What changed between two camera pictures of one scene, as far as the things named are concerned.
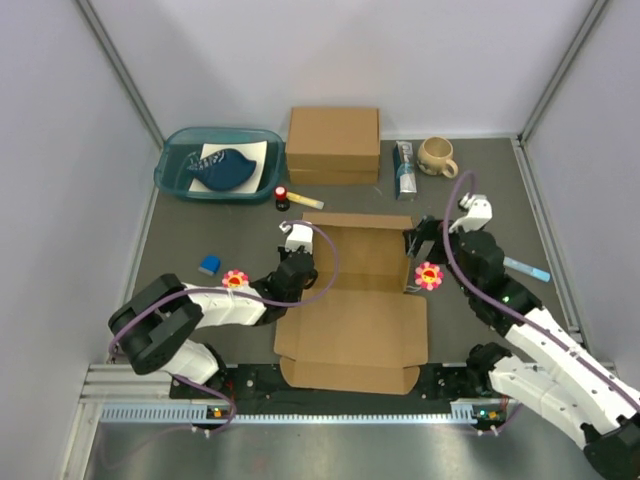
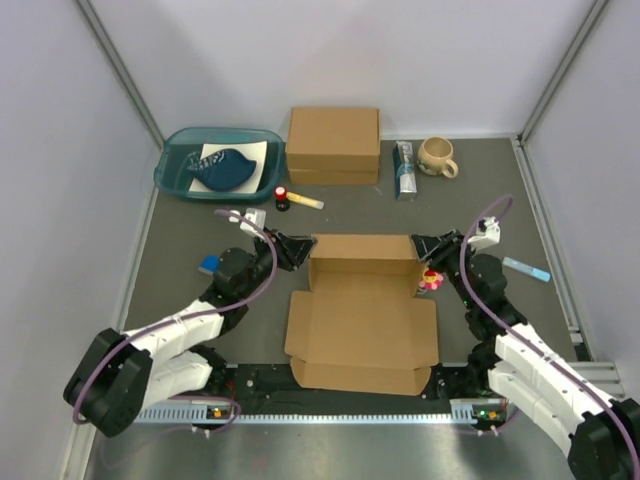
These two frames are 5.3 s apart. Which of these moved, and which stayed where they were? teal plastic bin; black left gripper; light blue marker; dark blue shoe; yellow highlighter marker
Moved: black left gripper
Stayed: dark blue shoe; yellow highlighter marker; light blue marker; teal plastic bin
